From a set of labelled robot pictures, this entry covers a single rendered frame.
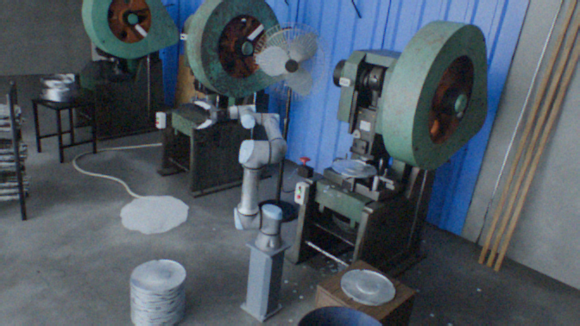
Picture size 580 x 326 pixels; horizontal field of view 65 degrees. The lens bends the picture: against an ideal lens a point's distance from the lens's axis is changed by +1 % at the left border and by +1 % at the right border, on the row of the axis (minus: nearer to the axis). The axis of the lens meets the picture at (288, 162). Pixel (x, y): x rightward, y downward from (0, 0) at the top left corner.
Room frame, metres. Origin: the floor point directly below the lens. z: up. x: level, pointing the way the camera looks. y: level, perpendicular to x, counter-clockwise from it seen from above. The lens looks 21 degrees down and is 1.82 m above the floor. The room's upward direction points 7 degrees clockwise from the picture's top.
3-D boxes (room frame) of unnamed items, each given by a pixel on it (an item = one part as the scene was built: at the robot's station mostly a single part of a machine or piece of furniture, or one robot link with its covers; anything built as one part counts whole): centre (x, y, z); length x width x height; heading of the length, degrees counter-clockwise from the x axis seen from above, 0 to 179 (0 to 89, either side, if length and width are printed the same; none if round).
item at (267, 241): (2.22, 0.06, 0.50); 0.15 x 0.15 x 0.10
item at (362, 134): (2.78, -0.48, 1.04); 0.17 x 0.15 x 0.30; 139
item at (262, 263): (2.22, 0.06, 0.23); 0.19 x 0.19 x 0.45; 53
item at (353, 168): (2.71, -0.42, 0.78); 0.29 x 0.29 x 0.01
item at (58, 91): (4.24, 2.26, 0.40); 0.45 x 0.40 x 0.79; 61
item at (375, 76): (2.81, -0.51, 1.27); 0.21 x 0.12 x 0.34; 139
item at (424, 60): (2.66, -0.83, 1.33); 1.03 x 0.28 x 0.82; 139
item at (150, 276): (2.07, 0.64, 0.26); 0.29 x 0.29 x 0.01
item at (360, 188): (2.81, -0.51, 0.68); 0.45 x 0.30 x 0.06; 49
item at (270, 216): (2.22, 0.06, 0.62); 0.13 x 0.12 x 0.14; 104
